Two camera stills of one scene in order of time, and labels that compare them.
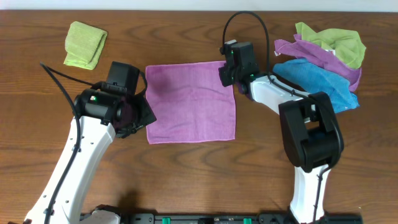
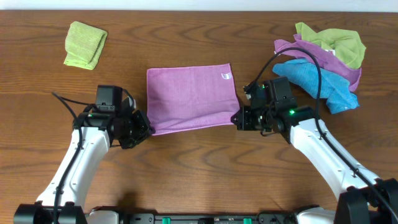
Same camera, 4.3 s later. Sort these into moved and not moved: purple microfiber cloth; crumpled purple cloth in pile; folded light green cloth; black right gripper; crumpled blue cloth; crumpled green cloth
Moved: purple microfiber cloth; black right gripper
Not moved: folded light green cloth; crumpled blue cloth; crumpled green cloth; crumpled purple cloth in pile
